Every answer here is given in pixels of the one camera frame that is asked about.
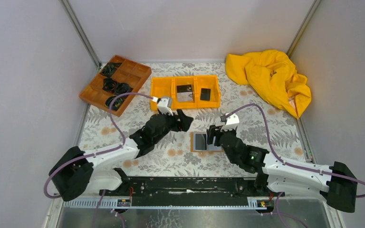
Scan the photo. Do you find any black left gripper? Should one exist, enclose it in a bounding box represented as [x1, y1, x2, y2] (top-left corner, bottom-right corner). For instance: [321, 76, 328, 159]
[153, 109, 193, 145]

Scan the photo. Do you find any yellow leather card holder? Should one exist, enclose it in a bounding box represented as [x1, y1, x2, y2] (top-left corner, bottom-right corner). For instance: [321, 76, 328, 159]
[191, 133, 223, 152]

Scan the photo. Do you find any dark card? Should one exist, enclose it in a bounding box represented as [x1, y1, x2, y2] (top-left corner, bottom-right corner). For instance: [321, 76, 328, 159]
[193, 133, 207, 151]
[200, 88, 211, 101]

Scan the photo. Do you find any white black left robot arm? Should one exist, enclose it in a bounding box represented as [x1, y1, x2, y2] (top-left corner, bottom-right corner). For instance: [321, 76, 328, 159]
[44, 109, 194, 201]

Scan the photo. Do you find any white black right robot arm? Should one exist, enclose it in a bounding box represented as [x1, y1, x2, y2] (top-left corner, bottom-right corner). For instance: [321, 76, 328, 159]
[206, 125, 357, 213]

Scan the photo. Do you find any black credit card stack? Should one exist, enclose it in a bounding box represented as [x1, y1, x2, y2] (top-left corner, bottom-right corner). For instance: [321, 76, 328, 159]
[176, 85, 192, 93]

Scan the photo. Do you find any floral patterned table mat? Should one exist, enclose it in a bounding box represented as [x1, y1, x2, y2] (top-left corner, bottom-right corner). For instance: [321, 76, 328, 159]
[78, 63, 306, 177]

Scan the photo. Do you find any yellow left bin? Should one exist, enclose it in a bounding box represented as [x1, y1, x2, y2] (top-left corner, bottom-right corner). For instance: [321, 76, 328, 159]
[150, 77, 176, 110]

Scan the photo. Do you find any yellow bin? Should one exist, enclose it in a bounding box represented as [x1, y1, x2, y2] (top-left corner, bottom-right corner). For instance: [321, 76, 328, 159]
[194, 75, 221, 108]
[173, 76, 196, 109]
[150, 77, 176, 110]

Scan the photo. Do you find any yellow middle bin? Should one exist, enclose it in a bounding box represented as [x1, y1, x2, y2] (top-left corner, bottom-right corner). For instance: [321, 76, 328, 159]
[173, 76, 196, 109]

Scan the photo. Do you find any yellow right bin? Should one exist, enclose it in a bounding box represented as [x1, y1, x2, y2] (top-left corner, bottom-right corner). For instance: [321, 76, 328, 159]
[194, 75, 221, 108]

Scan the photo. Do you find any orange compartment tray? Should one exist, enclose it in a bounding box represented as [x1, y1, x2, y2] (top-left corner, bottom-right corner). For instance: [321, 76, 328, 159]
[79, 55, 152, 111]

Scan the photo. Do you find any yellow crumpled cloth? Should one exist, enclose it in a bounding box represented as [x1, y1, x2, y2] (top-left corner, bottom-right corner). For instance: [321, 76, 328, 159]
[225, 49, 312, 119]

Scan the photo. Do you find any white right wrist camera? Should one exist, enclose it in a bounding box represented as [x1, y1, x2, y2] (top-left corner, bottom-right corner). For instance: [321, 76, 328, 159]
[221, 114, 240, 131]

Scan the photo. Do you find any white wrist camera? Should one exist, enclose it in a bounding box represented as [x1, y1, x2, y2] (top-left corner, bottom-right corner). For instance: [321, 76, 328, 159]
[221, 114, 240, 131]
[157, 96, 174, 116]

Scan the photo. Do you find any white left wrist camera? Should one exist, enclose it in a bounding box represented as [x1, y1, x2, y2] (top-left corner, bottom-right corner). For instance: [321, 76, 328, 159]
[157, 96, 174, 116]

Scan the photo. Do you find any black coiled strap bottom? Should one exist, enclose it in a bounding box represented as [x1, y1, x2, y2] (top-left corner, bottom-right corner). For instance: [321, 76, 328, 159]
[105, 95, 125, 111]

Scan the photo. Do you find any black coiled strap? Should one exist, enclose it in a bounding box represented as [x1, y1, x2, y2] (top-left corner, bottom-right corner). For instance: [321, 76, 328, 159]
[115, 82, 134, 95]
[105, 95, 125, 111]
[102, 77, 117, 93]
[100, 62, 122, 78]

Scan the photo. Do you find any black coiled strap middle right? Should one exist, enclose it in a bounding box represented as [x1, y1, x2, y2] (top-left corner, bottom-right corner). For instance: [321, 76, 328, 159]
[115, 82, 134, 95]

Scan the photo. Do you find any aluminium frame rail front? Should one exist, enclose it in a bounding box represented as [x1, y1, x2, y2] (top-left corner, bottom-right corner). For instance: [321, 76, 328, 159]
[53, 178, 336, 210]

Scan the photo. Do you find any black coiled strap middle left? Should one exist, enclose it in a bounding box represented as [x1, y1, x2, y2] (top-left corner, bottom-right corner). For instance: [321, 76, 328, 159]
[102, 77, 117, 93]

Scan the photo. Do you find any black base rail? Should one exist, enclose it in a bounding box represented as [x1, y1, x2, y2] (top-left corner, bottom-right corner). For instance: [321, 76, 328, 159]
[99, 177, 278, 208]

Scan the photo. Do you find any black coiled strap top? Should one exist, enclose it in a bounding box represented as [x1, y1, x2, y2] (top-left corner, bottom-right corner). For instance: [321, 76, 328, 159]
[100, 62, 122, 78]

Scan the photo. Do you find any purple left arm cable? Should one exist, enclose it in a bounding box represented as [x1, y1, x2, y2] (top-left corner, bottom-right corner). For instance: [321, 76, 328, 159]
[43, 92, 160, 228]

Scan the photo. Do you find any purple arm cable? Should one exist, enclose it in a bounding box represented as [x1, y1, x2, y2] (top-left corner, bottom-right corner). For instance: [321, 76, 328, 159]
[221, 103, 365, 228]
[43, 92, 160, 228]

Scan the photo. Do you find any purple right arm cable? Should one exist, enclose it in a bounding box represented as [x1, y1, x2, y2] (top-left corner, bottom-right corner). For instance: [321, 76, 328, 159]
[221, 103, 365, 228]

